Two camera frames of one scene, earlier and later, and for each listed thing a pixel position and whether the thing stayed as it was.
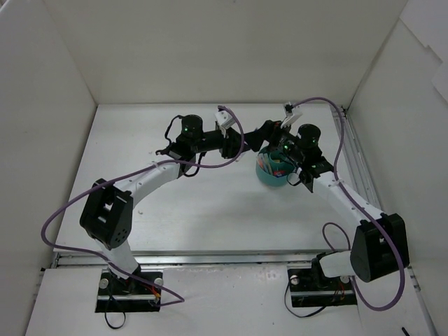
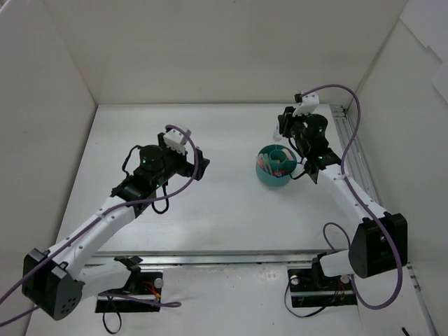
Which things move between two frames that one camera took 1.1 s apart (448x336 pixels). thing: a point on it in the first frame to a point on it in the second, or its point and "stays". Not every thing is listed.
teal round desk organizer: (272, 168) stays
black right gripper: (276, 132) to (285, 120)
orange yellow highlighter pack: (264, 162) stays
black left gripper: (230, 143) to (199, 164)
